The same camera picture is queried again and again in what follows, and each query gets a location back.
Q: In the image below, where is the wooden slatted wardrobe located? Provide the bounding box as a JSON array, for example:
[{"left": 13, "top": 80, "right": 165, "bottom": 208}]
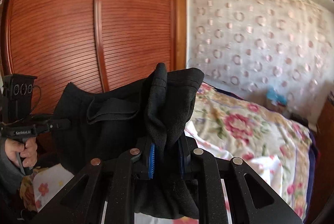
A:
[{"left": 1, "top": 0, "right": 176, "bottom": 113}]

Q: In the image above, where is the wooden low cabinet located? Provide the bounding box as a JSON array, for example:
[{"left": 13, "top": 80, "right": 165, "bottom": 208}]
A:
[{"left": 306, "top": 100, "right": 333, "bottom": 223}]

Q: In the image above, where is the white flower print towel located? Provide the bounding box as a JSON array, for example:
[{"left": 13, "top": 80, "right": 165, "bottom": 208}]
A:
[{"left": 32, "top": 164, "right": 74, "bottom": 212}]

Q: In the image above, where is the floral bed cover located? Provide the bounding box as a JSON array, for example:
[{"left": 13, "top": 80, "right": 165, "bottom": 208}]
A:
[{"left": 185, "top": 83, "right": 318, "bottom": 220}]

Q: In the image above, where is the person's left hand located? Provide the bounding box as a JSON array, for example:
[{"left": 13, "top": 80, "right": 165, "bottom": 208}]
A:
[{"left": 5, "top": 138, "right": 37, "bottom": 167}]

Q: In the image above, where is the blue tissue package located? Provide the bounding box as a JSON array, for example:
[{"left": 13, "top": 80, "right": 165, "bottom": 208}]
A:
[{"left": 266, "top": 86, "right": 287, "bottom": 109}]

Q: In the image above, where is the pink circle patterned curtain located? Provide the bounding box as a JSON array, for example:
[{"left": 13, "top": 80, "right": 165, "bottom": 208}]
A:
[{"left": 187, "top": 0, "right": 333, "bottom": 121}]

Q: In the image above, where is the black printed t-shirt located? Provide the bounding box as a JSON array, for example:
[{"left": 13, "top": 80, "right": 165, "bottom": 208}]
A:
[{"left": 52, "top": 63, "right": 204, "bottom": 219}]

